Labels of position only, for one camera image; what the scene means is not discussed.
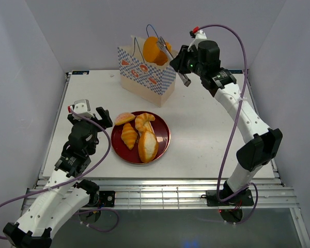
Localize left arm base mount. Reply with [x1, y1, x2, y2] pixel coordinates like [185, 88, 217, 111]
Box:
[86, 191, 116, 207]

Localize curved croissant bread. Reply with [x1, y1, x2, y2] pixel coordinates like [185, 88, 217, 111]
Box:
[135, 113, 156, 133]

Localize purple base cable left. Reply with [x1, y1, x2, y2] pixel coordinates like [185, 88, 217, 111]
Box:
[76, 208, 121, 232]

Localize white topped oval bread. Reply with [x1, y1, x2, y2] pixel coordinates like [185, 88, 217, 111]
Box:
[138, 131, 159, 163]

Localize round orange bun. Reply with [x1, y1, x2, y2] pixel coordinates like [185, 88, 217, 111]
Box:
[143, 36, 168, 66]

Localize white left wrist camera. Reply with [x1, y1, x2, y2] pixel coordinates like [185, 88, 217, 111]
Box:
[68, 99, 92, 118]

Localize pink sugared bread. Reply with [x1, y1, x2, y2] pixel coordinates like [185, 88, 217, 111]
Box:
[114, 112, 136, 126]

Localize blue table label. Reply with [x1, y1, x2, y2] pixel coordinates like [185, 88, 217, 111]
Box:
[71, 70, 89, 75]
[229, 70, 243, 74]

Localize left blue table label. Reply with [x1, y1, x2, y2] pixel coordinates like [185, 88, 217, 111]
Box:
[71, 70, 89, 75]

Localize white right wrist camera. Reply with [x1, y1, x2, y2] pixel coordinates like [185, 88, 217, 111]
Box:
[188, 26, 207, 51]

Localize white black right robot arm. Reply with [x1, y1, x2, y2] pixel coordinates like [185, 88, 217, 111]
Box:
[170, 40, 283, 205]

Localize aluminium frame rail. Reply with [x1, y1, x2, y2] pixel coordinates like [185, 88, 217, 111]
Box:
[20, 178, 300, 210]

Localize striped croissant bread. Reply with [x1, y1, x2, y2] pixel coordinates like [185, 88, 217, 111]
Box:
[121, 122, 138, 150]

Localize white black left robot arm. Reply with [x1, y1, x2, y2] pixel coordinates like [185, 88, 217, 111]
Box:
[3, 103, 113, 247]

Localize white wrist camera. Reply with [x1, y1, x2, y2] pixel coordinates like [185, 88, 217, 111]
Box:
[188, 26, 207, 51]
[68, 99, 92, 118]

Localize metal serving tongs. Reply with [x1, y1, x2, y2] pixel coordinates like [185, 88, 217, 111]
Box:
[157, 36, 191, 87]

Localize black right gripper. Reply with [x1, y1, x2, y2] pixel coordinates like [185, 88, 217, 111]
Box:
[169, 45, 206, 77]

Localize right blue table label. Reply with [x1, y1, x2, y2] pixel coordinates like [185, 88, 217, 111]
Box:
[229, 70, 243, 74]

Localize red round plate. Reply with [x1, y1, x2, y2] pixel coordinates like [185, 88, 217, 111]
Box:
[111, 111, 171, 165]

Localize checkered paper bag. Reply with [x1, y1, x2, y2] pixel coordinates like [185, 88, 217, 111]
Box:
[117, 24, 176, 106]

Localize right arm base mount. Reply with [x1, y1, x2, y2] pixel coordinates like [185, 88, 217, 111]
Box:
[205, 188, 255, 207]

